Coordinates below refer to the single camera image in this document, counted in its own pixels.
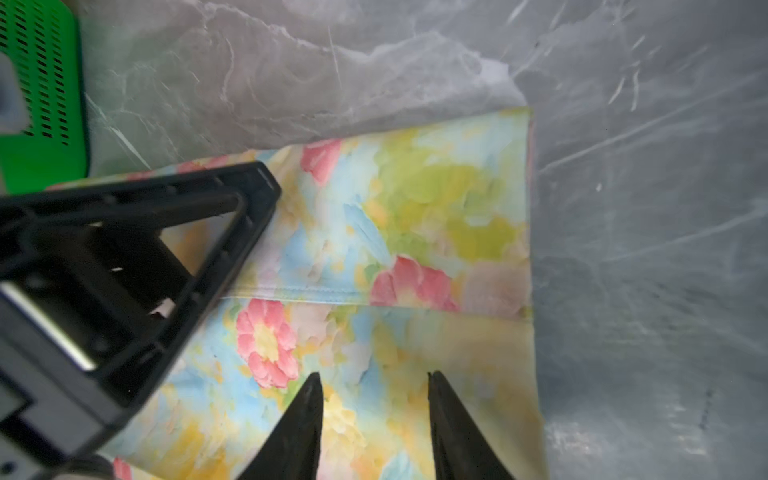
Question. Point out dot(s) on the green plastic basket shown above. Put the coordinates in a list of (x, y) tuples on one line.
[(42, 41)]

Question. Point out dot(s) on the floral pastel skirt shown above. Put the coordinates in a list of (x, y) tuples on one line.
[(390, 255)]

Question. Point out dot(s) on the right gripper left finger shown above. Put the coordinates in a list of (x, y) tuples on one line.
[(293, 448)]

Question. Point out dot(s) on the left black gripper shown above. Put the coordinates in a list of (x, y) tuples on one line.
[(100, 289)]

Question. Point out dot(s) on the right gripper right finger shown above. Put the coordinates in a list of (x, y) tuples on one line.
[(460, 451)]

